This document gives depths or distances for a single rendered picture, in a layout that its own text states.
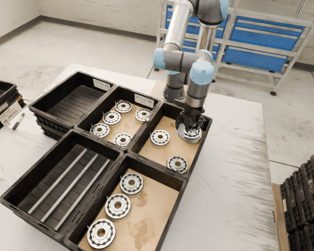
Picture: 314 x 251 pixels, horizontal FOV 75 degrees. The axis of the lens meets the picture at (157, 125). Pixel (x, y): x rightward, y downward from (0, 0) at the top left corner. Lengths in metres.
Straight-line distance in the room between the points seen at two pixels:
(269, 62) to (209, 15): 1.98
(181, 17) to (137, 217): 0.83
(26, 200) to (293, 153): 2.36
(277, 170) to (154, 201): 1.63
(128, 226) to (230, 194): 0.55
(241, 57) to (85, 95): 2.09
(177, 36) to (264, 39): 2.06
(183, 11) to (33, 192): 0.99
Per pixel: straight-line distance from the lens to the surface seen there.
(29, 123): 1.52
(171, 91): 1.35
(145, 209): 0.92
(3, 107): 2.05
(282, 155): 2.50
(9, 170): 1.34
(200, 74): 0.67
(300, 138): 2.80
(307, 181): 1.74
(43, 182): 1.06
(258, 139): 1.47
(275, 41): 2.87
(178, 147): 1.08
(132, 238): 0.89
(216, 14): 1.09
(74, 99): 1.38
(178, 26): 0.91
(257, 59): 2.94
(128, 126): 1.16
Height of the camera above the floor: 1.70
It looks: 48 degrees down
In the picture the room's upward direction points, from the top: 5 degrees clockwise
